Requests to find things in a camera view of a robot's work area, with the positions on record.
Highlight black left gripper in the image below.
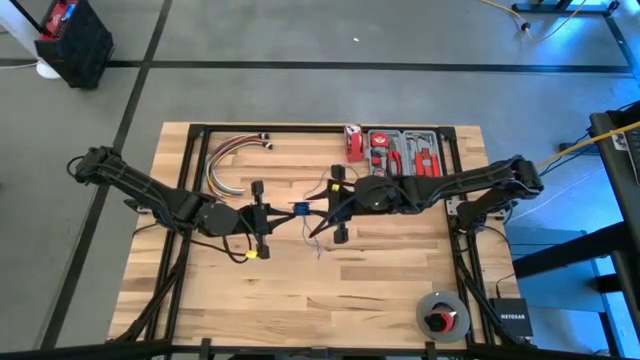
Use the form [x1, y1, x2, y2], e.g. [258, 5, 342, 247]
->
[238, 180, 297, 260]

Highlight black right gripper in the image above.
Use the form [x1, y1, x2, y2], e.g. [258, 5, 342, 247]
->
[304, 164, 359, 245]

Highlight blue ethernet cable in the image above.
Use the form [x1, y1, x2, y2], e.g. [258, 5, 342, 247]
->
[293, 163, 362, 260]

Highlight red tape measure box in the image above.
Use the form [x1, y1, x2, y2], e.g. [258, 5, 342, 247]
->
[343, 124, 365, 164]

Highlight grey plastic tool case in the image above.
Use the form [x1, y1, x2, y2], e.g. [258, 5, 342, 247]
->
[366, 128, 445, 179]

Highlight grey spool with red core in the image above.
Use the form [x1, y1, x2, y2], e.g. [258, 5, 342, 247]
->
[415, 291, 471, 344]

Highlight black fabric crate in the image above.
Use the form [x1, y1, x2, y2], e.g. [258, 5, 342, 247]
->
[33, 0, 115, 90]

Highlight white round base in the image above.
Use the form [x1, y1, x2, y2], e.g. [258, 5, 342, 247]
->
[35, 58, 62, 81]

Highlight black desk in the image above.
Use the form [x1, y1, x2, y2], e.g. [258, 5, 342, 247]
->
[512, 99, 640, 351]

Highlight red battery box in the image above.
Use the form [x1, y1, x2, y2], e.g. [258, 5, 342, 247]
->
[37, 0, 80, 44]

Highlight black floor stand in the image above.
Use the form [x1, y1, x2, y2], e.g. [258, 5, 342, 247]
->
[510, 0, 621, 15]

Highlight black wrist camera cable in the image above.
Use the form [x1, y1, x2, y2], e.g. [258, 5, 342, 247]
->
[189, 234, 256, 265]

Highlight black aluminium rig frame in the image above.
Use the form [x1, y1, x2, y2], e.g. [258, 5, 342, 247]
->
[107, 122, 534, 360]

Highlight red-handled pliers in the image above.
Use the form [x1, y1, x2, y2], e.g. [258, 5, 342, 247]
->
[413, 147, 442, 179]
[384, 148, 404, 176]

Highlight multicolour wire harness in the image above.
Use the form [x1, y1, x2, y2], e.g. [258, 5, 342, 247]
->
[205, 132, 274, 199]

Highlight black Netgear network switch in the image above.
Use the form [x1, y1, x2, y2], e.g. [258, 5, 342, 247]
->
[488, 297, 534, 339]

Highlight yellow cord with plug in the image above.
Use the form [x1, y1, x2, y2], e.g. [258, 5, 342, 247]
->
[480, 0, 591, 45]

